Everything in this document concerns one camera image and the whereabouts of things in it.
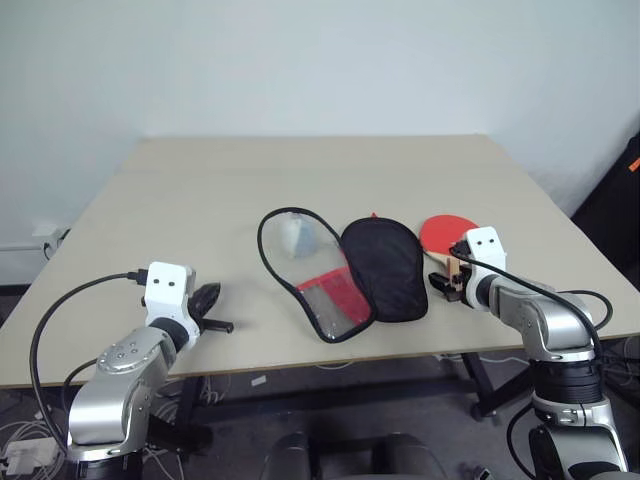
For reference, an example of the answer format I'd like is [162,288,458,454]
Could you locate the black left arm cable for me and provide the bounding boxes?
[29,269,150,454]

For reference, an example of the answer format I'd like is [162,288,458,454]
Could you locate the white power adapter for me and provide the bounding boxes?
[0,438,59,474]

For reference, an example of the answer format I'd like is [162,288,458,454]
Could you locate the white cables under table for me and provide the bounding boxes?
[149,372,234,419]

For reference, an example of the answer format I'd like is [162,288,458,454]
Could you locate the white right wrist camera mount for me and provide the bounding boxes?
[463,225,511,282]

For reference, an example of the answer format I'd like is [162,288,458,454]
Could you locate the black metal table frame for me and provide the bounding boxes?
[147,349,534,457]

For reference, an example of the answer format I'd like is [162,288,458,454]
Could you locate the red table tennis paddle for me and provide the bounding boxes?
[418,214,479,294]

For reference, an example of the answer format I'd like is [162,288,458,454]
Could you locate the black bag with orange label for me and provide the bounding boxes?
[569,113,640,277]

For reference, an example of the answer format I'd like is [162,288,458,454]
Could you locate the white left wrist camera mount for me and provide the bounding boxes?
[141,261,202,347]

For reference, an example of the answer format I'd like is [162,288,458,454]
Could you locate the white wall socket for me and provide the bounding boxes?
[31,224,72,252]

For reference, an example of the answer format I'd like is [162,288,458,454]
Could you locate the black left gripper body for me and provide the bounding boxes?
[188,284,214,332]

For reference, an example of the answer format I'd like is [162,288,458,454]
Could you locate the white floor cable bundle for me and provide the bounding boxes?
[0,397,69,480]

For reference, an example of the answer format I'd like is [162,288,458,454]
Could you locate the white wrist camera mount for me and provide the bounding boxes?
[463,225,511,282]
[141,261,202,347]

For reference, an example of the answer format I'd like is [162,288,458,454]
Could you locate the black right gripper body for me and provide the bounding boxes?
[448,249,475,304]

